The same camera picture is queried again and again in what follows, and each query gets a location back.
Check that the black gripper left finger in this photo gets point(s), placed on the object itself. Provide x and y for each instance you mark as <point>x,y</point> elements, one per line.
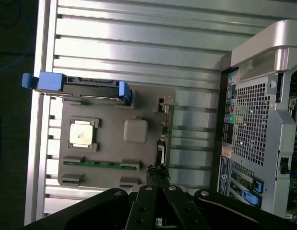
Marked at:
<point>143,206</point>

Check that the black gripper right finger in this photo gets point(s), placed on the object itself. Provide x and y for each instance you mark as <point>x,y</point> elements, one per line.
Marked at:
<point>182,206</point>

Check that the green RAM stick bare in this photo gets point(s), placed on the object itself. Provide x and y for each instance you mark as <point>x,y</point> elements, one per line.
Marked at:
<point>103,164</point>

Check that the grey parts rack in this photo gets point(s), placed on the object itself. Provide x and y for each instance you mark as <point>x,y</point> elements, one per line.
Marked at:
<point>115,148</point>

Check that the blue card retainer clip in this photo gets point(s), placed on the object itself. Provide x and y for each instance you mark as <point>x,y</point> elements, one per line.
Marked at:
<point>252,198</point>
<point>258,187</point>

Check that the silver CPU chip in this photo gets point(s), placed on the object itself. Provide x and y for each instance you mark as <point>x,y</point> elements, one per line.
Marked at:
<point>80,134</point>

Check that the grey open PC case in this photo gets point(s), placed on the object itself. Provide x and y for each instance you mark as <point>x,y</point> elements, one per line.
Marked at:
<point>254,124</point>

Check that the hard disk in blue caddy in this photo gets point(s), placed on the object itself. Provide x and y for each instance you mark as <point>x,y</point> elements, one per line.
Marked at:
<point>50,81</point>

